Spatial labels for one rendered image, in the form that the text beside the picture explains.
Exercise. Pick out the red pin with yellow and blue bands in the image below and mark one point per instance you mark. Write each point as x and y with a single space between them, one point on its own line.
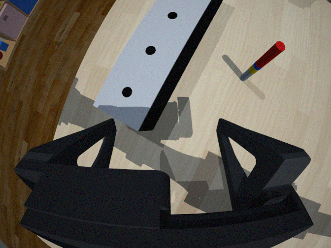
274 51

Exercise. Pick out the white block with holes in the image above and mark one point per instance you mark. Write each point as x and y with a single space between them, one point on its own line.
152 62

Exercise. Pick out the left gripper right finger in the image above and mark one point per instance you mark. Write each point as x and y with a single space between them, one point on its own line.
277 163

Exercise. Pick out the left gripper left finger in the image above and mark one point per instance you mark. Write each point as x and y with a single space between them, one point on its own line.
67 149

